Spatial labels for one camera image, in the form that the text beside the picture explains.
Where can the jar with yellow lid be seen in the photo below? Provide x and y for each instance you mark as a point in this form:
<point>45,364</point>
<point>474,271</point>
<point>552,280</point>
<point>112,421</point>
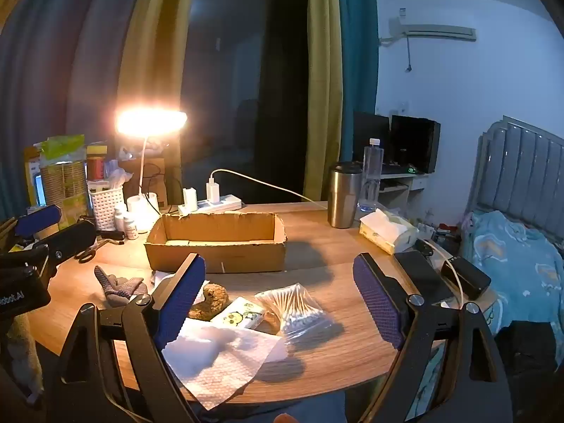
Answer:
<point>97,163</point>

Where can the person's left forearm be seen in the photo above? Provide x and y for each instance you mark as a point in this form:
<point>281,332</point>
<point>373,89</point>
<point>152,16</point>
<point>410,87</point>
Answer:
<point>22,352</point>

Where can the cardboard box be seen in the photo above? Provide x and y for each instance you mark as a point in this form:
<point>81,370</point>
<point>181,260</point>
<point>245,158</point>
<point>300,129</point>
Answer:
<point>220,257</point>

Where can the pinkish grey knitted sock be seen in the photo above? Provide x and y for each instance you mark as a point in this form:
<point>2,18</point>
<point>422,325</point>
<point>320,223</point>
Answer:
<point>116,288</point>

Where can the blue grey curtain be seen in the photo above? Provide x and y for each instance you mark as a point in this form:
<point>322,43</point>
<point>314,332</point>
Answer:
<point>57,53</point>

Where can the teal curtain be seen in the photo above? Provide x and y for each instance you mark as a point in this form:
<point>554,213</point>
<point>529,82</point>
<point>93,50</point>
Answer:
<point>359,31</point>

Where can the bag of cotton swabs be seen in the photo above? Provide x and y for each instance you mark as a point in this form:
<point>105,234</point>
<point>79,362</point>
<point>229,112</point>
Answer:
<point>295,313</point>

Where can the white power strip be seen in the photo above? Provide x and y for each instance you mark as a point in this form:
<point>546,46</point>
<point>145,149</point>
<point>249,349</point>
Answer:
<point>222,205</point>

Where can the black power bank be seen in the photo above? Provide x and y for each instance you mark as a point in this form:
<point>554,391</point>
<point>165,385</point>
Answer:
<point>467,275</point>

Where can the black smartphone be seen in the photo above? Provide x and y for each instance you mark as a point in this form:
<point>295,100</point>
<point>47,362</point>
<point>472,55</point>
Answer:
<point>421,275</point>

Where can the black computer monitor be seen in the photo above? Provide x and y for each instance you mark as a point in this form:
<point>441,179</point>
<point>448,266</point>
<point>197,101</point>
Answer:
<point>414,143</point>
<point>370,136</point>

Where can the white paper towel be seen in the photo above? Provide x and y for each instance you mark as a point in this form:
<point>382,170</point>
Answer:
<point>220,361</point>

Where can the tin with green lid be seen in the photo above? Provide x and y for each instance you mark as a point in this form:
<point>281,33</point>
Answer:
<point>64,176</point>

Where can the white computer desk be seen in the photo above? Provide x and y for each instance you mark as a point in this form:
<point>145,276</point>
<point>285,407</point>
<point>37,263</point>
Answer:
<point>401,183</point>

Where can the blue printed blanket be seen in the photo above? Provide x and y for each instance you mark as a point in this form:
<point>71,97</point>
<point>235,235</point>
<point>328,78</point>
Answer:
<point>515,264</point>

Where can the white plug adapter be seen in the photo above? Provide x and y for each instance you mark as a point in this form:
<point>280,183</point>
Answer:
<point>189,200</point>

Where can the clear plastic water bottle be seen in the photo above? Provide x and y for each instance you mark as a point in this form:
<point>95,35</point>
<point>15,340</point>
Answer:
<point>371,176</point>

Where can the white plug-in charger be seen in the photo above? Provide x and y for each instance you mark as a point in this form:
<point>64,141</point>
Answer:
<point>212,190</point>

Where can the white desk lamp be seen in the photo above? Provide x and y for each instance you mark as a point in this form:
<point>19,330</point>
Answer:
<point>150,121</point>

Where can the small white pill bottle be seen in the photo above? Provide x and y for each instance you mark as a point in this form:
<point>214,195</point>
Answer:
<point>120,216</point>
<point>131,227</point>

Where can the stainless steel tumbler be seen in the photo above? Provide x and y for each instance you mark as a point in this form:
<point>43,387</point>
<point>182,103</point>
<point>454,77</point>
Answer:
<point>343,198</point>

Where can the grey padded bed headboard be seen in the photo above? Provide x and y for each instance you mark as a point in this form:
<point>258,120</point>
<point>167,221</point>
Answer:
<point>520,167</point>

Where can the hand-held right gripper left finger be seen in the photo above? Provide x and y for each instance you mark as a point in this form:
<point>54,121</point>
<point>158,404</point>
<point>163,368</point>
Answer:
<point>180,299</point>

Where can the white wall air conditioner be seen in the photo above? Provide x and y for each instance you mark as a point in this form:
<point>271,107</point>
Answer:
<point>436,31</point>

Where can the yellow curtain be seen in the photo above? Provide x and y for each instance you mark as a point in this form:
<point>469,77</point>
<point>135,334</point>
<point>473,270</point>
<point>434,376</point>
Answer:
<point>150,53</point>
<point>324,75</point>

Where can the white tissue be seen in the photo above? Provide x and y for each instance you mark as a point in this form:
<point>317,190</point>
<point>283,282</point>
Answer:
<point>163,280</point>

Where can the brown plush toy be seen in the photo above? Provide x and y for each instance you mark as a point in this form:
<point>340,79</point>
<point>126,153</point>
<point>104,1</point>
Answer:
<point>213,302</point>

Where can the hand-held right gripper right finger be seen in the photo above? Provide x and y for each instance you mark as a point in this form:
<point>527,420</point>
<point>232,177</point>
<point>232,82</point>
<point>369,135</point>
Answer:
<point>379,308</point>

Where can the white perforated basket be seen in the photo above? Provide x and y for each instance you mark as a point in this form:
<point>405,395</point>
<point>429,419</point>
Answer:
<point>106,207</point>

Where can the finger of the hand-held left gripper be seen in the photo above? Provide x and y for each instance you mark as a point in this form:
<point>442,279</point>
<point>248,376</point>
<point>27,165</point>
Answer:
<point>38,220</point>
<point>68,238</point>

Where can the soft pack of tissues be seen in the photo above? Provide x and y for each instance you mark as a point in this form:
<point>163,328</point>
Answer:
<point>387,229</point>

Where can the cartoon print tissue packet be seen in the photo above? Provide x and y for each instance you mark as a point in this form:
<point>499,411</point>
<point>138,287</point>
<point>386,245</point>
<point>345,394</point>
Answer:
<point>238,315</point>

